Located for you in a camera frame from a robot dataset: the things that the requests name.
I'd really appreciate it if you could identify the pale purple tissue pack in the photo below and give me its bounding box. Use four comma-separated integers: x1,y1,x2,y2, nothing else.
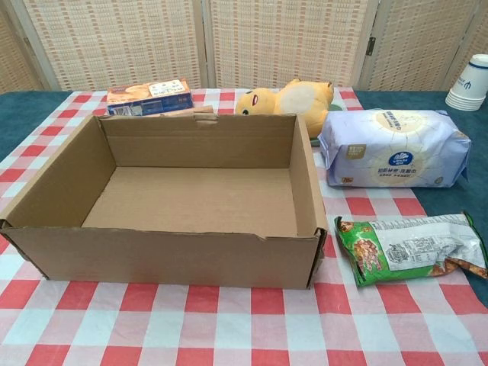
317,109,472,190

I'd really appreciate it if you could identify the green snack bag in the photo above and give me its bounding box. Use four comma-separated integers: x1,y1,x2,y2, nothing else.
334,211,488,288

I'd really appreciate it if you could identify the open brown cardboard box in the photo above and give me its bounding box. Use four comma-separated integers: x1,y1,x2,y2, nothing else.
0,113,329,291

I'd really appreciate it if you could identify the orange blue biscuit box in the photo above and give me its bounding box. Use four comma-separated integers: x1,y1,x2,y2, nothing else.
105,78,194,117

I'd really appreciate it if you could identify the light green plastic scoop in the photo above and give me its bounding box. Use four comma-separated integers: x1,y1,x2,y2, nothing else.
309,99,340,148

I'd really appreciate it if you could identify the yellow plush toy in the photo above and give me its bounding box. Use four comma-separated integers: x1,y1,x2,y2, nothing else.
235,78,336,137

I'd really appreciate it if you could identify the red white checkered tablecloth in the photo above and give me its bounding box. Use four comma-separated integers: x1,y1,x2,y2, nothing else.
0,87,488,366

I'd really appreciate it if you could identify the woven folding screen panel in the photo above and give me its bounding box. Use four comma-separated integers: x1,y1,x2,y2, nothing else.
201,0,379,89
361,0,488,92
0,0,50,95
14,0,210,92

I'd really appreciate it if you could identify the teal table cloth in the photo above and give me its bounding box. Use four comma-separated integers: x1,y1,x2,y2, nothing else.
0,89,488,302

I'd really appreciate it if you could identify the stack of white paper cups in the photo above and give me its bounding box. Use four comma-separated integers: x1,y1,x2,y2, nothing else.
445,53,488,112

